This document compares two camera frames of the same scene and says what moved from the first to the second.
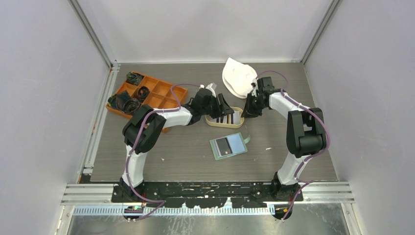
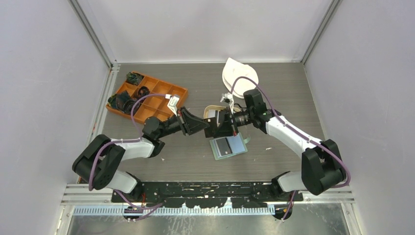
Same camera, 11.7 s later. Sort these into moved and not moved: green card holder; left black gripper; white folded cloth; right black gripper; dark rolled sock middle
Moved: left black gripper; right black gripper
Not moved: white folded cloth; dark rolled sock middle; green card holder
